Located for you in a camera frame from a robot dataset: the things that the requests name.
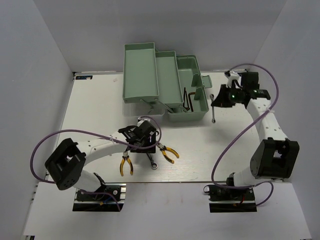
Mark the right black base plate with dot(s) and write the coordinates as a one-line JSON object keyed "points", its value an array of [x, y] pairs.
{"points": [[225, 200]]}

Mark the straight brown hex key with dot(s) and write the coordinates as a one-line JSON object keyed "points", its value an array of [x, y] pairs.
{"points": [[185, 98]]}

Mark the green cantilever toolbox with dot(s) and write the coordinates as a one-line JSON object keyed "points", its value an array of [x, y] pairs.
{"points": [[161, 80]]}

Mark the left blue label sticker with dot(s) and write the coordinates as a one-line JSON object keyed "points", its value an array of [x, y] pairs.
{"points": [[83, 77]]}

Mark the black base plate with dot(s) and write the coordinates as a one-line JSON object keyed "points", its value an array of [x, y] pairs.
{"points": [[112, 200], [225, 200]]}

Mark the bent brown hex key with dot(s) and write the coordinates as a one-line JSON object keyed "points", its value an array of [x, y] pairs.
{"points": [[190, 94]]}

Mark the small silver wrench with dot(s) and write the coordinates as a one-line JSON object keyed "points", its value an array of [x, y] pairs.
{"points": [[212, 98]]}

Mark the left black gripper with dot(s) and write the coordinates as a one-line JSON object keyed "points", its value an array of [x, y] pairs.
{"points": [[153, 140]]}

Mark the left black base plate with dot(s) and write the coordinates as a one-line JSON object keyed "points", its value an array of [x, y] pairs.
{"points": [[112, 200]]}

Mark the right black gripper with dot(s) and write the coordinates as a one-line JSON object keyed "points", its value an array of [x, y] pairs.
{"points": [[220, 100]]}

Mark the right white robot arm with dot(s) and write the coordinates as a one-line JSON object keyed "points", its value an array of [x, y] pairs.
{"points": [[276, 154]]}

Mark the large silver ratchet wrench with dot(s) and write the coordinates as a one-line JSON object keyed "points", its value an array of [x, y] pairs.
{"points": [[153, 164]]}

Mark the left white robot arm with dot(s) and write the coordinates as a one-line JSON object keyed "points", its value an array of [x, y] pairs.
{"points": [[66, 164]]}

